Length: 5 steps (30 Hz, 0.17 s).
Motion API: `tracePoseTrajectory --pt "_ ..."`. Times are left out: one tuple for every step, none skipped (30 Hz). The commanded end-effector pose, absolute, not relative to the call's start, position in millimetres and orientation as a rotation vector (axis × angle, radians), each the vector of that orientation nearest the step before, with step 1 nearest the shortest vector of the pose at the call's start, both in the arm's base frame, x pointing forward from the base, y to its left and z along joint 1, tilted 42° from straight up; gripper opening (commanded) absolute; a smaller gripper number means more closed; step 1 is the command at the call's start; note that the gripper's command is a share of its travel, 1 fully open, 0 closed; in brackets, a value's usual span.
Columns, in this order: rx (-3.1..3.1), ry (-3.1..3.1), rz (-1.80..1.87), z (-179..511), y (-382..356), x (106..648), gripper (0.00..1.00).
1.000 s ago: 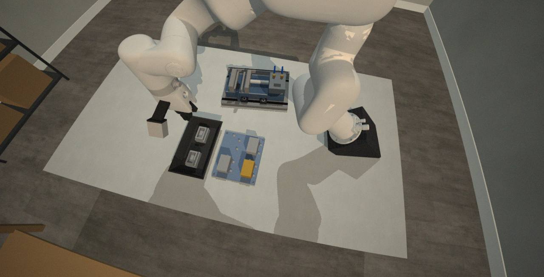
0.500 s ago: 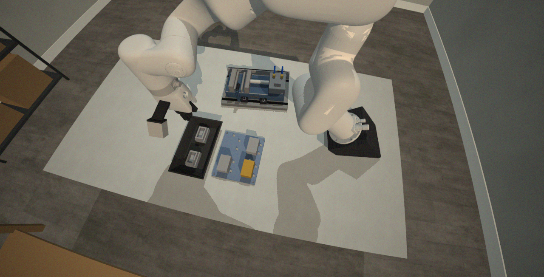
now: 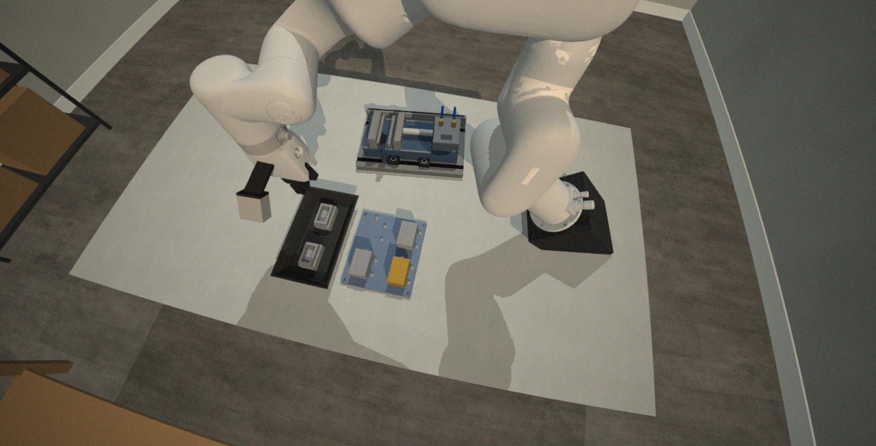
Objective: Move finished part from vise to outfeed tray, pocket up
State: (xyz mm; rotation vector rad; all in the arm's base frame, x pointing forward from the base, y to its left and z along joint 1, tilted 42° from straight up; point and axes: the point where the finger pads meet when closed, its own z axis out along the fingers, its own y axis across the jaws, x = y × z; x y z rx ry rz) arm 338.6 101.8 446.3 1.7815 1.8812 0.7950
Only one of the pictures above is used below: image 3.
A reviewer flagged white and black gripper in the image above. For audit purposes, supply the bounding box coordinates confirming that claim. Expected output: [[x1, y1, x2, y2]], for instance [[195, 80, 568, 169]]
[[244, 128, 319, 195]]

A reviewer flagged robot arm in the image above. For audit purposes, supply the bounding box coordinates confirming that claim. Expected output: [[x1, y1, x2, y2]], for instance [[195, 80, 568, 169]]
[[190, 0, 639, 232]]

